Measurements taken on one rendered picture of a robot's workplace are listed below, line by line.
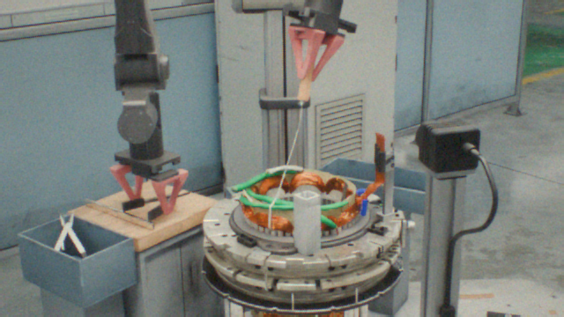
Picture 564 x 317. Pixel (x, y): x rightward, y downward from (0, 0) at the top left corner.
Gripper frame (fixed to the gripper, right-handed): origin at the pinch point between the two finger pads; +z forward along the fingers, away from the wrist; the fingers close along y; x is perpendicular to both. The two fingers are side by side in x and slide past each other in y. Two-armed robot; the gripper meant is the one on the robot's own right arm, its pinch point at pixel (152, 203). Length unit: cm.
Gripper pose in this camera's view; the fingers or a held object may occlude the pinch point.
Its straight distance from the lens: 138.3
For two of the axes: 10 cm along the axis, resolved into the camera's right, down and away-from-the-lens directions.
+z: 0.3, 9.4, 3.5
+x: 6.3, -2.9, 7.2
